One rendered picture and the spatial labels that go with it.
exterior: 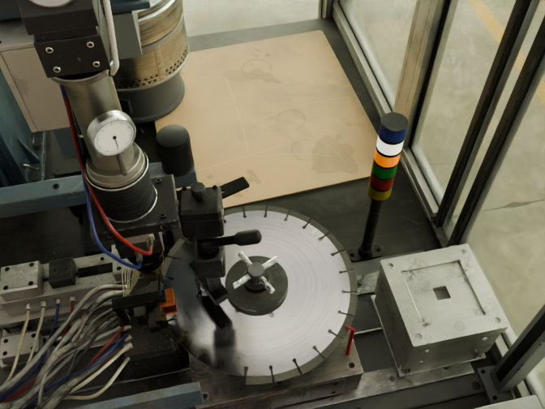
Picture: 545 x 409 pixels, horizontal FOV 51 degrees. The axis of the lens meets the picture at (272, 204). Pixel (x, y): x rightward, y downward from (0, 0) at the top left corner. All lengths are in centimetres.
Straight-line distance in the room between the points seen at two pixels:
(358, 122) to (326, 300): 68
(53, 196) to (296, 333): 49
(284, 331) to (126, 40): 54
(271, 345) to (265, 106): 80
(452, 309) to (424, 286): 6
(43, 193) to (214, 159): 52
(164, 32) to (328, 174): 52
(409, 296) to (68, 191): 64
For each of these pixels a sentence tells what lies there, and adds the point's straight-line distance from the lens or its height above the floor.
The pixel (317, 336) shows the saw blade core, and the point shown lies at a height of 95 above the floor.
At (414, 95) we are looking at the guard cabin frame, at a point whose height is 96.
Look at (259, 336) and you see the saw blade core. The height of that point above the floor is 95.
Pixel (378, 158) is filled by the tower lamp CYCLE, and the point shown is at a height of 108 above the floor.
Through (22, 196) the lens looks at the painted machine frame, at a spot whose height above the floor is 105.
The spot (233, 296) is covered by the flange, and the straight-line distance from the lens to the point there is 100.
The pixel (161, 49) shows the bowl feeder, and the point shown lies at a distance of 142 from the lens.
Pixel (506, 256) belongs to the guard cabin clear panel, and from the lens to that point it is 114.
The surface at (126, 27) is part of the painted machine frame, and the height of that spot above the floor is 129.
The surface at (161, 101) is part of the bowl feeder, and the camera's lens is 156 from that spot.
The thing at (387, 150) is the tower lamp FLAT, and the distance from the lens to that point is 101.
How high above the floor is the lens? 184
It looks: 53 degrees down
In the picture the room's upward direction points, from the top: 1 degrees counter-clockwise
